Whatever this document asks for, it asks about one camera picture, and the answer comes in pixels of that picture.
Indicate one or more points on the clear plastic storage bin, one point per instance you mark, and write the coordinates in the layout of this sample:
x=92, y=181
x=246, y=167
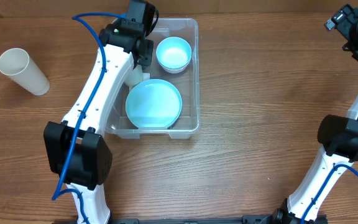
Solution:
x=187, y=83

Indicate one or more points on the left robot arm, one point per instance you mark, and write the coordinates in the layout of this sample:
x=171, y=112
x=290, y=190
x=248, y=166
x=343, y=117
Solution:
x=75, y=147

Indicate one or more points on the cream cup front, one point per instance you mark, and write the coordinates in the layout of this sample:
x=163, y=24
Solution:
x=134, y=76

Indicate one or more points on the grey bowl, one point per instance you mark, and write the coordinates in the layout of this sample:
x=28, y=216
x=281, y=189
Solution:
x=174, y=70

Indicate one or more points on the white label in bin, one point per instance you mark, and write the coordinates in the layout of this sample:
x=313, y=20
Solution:
x=146, y=76

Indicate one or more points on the cream cup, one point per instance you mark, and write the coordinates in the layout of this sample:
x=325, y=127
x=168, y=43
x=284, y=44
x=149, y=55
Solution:
x=134, y=76
x=17, y=64

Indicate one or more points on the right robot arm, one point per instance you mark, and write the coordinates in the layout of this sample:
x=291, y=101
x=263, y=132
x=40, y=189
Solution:
x=338, y=139

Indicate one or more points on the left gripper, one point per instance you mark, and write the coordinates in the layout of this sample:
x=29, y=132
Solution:
x=138, y=48

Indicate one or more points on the light blue bowl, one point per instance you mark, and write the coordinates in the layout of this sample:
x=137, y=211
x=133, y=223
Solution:
x=173, y=53

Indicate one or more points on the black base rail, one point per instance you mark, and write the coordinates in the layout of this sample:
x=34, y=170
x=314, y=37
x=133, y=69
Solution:
x=245, y=219

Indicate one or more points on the light blue plate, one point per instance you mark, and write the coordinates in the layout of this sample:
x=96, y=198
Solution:
x=154, y=103

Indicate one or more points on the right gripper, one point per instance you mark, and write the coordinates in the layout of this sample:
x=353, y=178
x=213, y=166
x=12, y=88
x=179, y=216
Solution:
x=344, y=22

